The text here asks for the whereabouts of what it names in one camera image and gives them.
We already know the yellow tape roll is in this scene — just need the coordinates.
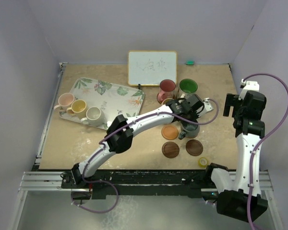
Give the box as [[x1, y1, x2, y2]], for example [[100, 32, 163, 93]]
[[198, 157, 208, 167]]

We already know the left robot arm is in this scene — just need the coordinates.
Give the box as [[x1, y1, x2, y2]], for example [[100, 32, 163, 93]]
[[71, 94, 213, 188]]

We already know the red pink mug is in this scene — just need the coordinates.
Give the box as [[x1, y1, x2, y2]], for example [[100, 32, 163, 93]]
[[157, 79, 176, 103]]

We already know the aluminium rail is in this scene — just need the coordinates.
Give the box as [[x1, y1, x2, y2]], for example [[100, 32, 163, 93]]
[[19, 172, 273, 191]]

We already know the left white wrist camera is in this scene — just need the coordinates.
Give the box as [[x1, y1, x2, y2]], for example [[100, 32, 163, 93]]
[[203, 98, 214, 113]]

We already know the black base frame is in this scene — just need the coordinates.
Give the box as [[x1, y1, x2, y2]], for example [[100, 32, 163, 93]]
[[60, 163, 227, 199]]

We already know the green mug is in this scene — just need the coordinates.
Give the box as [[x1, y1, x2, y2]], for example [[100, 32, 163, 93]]
[[178, 79, 198, 97]]

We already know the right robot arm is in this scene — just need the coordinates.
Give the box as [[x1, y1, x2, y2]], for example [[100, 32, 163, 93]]
[[204, 90, 268, 223]]

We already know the orange wooden coaster front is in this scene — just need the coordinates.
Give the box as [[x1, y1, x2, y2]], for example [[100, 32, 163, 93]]
[[161, 125, 179, 140]]

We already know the dark walnut coaster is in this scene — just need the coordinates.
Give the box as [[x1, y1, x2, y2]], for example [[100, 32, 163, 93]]
[[162, 141, 180, 159], [186, 139, 204, 156]]

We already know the yellow mug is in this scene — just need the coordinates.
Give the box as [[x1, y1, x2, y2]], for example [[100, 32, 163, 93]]
[[66, 99, 88, 119]]

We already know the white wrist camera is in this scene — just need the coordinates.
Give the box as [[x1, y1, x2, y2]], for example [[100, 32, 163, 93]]
[[239, 79, 260, 100], [203, 98, 214, 113]]

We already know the floral serving tray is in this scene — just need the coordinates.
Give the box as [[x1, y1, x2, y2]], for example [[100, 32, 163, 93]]
[[70, 78, 144, 130]]

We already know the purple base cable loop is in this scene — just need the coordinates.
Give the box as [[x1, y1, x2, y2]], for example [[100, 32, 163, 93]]
[[71, 179, 120, 214]]

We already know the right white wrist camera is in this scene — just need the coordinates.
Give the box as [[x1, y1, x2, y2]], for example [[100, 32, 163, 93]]
[[239, 79, 260, 100]]

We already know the small whiteboard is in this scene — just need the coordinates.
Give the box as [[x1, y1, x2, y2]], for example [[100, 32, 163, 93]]
[[128, 50, 178, 86]]

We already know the green small object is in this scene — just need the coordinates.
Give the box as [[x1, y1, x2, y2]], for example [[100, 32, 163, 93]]
[[186, 60, 195, 66]]

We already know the white mug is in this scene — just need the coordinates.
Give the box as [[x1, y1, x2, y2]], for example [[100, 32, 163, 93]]
[[81, 107, 106, 127]]

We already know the tan brown mug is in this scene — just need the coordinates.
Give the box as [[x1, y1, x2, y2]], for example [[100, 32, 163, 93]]
[[161, 98, 174, 105]]

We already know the grey mug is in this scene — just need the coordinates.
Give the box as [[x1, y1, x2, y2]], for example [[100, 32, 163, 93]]
[[178, 123, 200, 140]]

